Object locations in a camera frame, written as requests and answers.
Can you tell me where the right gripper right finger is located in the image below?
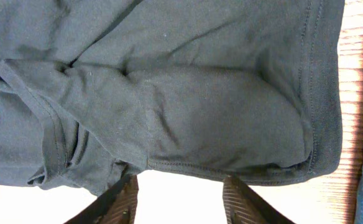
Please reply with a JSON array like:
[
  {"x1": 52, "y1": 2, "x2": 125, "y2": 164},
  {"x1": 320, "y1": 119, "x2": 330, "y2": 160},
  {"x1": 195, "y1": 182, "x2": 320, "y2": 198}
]
[{"x1": 223, "y1": 176, "x2": 294, "y2": 224}]

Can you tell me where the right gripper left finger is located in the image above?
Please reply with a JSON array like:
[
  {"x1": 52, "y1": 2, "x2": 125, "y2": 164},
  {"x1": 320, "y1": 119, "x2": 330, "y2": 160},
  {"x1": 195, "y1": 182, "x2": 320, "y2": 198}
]
[{"x1": 65, "y1": 174, "x2": 139, "y2": 224}]

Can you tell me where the black t-shirt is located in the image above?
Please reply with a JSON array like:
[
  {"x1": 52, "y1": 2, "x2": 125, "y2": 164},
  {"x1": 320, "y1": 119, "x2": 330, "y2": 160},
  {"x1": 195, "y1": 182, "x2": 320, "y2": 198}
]
[{"x1": 0, "y1": 0, "x2": 344, "y2": 195}]

